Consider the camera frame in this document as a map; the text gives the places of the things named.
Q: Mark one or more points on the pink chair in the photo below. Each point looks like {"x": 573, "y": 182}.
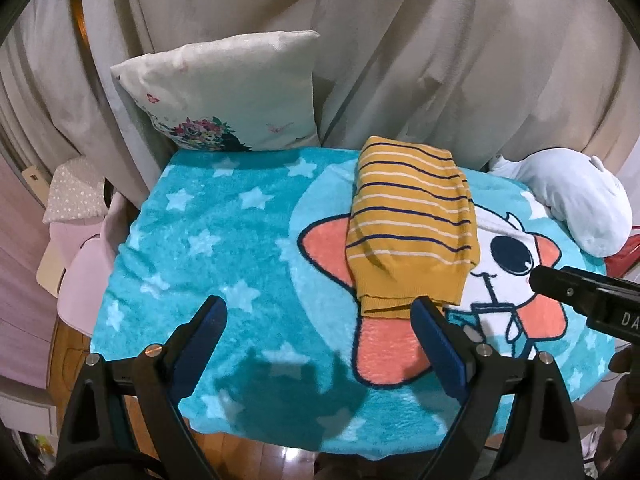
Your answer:
{"x": 85, "y": 270}

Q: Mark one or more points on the pink cabinet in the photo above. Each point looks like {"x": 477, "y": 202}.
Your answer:
{"x": 22, "y": 270}

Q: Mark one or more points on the turquoise cartoon printed blanket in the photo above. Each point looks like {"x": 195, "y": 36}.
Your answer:
{"x": 225, "y": 240}

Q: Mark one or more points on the red object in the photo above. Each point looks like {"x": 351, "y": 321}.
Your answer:
{"x": 627, "y": 255}

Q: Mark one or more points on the person's right hand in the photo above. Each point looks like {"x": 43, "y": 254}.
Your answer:
{"x": 622, "y": 410}

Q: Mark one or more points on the yellow striped sweater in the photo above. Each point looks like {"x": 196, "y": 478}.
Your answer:
{"x": 410, "y": 210}

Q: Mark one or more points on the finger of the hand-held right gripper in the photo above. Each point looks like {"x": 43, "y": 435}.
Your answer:
{"x": 555, "y": 282}

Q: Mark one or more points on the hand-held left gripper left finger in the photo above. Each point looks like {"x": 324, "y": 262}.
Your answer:
{"x": 205, "y": 340}

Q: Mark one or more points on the white plush toy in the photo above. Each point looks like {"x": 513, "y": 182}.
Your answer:
{"x": 580, "y": 200}

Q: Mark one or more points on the polka dot cloth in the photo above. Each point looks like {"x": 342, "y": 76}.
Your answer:
{"x": 72, "y": 190}

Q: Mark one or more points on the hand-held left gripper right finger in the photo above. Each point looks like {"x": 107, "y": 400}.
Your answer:
{"x": 440, "y": 345}

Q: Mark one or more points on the cream floral pillow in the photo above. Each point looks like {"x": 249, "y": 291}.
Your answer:
{"x": 225, "y": 90}

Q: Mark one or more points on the beige curtain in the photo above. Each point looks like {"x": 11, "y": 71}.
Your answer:
{"x": 425, "y": 60}

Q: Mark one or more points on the white drawer unit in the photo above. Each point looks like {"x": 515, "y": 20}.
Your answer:
{"x": 25, "y": 410}

